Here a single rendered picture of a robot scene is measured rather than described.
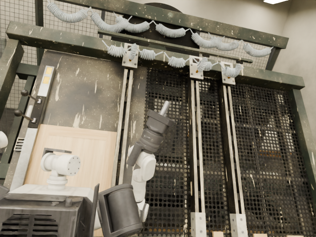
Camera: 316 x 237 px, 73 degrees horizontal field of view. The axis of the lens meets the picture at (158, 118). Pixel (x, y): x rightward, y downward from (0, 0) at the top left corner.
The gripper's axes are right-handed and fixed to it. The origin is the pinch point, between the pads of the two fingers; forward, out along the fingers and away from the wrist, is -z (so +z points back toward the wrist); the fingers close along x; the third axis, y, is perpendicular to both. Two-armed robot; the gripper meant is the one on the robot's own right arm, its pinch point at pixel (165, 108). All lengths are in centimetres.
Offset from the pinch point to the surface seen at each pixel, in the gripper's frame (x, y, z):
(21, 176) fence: 54, -3, 63
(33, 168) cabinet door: 54, 3, 59
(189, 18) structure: 43, 93, -71
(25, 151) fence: 61, 1, 53
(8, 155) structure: 73, 2, 62
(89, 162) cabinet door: 34, 19, 48
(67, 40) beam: 89, 27, -10
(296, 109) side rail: -64, 115, -37
